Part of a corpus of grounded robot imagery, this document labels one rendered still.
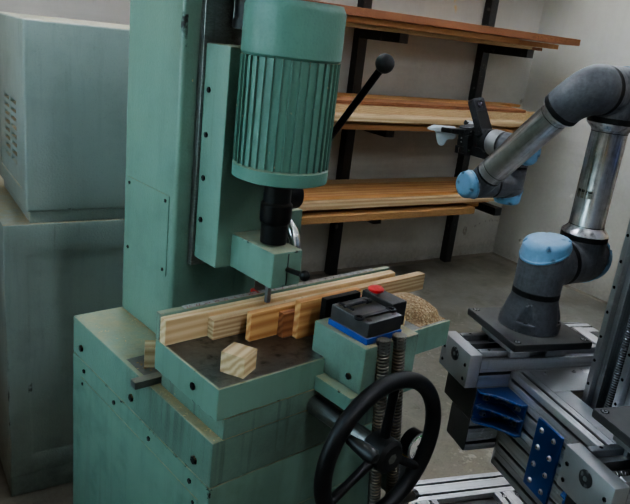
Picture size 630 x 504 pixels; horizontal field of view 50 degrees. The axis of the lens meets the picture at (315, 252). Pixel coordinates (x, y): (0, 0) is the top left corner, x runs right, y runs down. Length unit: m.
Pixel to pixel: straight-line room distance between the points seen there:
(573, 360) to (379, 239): 2.83
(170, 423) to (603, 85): 1.17
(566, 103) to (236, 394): 1.00
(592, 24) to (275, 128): 3.89
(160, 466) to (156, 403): 0.12
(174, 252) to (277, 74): 0.45
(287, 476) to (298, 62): 0.75
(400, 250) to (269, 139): 3.57
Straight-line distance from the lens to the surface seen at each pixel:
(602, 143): 1.77
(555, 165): 4.96
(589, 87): 1.67
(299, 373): 1.22
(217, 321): 1.26
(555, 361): 1.82
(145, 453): 1.40
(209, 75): 1.31
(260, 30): 1.16
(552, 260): 1.70
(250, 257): 1.29
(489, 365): 1.71
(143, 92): 1.45
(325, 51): 1.16
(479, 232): 5.17
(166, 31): 1.37
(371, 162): 4.32
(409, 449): 1.47
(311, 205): 3.53
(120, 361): 1.42
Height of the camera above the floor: 1.46
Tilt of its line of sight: 18 degrees down
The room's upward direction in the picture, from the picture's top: 7 degrees clockwise
